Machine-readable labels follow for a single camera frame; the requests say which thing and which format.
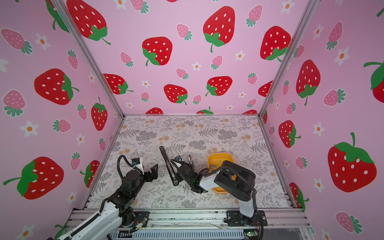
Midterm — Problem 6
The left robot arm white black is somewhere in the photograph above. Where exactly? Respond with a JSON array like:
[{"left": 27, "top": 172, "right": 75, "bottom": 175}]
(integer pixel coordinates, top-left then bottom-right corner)
[{"left": 57, "top": 155, "right": 159, "bottom": 240}]

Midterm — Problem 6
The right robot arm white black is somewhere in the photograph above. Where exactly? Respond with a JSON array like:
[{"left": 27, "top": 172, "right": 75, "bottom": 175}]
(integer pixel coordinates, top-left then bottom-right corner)
[{"left": 170, "top": 156, "right": 263, "bottom": 227}]

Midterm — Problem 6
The yellow plastic tray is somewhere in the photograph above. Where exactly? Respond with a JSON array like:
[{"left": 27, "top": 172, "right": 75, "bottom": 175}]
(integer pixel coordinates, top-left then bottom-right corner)
[{"left": 205, "top": 153, "right": 235, "bottom": 195}]

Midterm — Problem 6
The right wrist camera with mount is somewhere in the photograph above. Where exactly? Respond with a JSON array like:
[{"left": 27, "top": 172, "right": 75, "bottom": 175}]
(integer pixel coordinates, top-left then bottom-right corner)
[{"left": 174, "top": 156, "right": 185, "bottom": 168}]

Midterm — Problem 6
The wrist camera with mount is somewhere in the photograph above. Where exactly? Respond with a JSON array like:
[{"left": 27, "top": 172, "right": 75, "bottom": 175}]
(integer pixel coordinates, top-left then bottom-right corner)
[
  {"left": 174, "top": 156, "right": 185, "bottom": 168},
  {"left": 132, "top": 158, "right": 144, "bottom": 175}
]

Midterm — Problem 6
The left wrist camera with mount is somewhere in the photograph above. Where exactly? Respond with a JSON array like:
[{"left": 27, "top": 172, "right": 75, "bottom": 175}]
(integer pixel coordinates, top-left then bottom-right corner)
[{"left": 132, "top": 158, "right": 144, "bottom": 175}]

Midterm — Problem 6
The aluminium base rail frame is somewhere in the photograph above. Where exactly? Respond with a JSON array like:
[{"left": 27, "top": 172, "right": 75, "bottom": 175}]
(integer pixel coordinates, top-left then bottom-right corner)
[{"left": 59, "top": 206, "right": 315, "bottom": 240}]

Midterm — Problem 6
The aluminium corner post left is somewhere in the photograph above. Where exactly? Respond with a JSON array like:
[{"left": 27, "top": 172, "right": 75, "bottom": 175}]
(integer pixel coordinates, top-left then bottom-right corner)
[{"left": 52, "top": 0, "right": 125, "bottom": 119}]

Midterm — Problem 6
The aluminium corner post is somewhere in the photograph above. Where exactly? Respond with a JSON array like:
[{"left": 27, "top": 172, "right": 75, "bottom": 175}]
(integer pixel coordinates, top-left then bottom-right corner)
[
  {"left": 52, "top": 0, "right": 125, "bottom": 119},
  {"left": 259, "top": 0, "right": 320, "bottom": 120}
]

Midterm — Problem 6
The aluminium corner post right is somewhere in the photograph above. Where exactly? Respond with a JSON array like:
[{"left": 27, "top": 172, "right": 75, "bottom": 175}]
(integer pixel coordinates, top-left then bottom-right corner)
[{"left": 259, "top": 0, "right": 320, "bottom": 120}]

